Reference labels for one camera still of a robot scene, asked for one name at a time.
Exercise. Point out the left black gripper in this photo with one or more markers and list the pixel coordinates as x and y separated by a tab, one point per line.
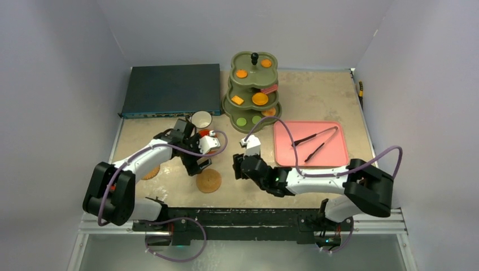
192	167

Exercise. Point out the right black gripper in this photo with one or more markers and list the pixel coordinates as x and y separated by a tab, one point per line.
239	166

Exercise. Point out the orange translucent cup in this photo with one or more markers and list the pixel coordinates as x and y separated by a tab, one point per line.
206	136

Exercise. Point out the white ribbed cup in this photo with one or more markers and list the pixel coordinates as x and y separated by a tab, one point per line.
201	120

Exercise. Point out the green macaron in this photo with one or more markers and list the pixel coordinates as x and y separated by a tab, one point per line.
255	119
241	122

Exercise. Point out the orange bun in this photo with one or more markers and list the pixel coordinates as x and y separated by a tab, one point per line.
269	112

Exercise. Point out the orange egg tart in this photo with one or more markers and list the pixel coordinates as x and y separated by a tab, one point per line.
260	99

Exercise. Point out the square yellow cracker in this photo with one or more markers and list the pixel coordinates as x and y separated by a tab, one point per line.
237	100

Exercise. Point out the green three-tier stand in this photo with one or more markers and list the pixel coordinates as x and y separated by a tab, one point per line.
257	79

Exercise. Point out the pink cake slice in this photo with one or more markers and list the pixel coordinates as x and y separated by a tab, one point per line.
270	89

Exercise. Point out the pink serving tray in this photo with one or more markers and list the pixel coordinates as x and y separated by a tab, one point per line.
323	144

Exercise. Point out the orange cookie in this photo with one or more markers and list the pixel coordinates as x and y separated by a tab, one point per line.
266	63
241	73

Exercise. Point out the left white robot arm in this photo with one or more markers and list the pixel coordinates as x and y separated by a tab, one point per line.
111	194

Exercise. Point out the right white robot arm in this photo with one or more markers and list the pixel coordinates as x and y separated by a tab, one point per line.
360	187

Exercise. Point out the yellow black tool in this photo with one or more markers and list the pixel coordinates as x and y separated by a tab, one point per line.
361	93

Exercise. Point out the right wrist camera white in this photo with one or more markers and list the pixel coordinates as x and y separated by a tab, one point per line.
252	145

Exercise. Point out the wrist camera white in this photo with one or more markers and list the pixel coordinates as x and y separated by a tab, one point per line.
252	145
209	143

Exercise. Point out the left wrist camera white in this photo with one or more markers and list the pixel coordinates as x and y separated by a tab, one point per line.
209	143

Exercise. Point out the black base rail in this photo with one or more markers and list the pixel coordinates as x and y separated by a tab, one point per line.
185	224

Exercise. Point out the dark network switch box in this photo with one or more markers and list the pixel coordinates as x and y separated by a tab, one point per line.
172	91

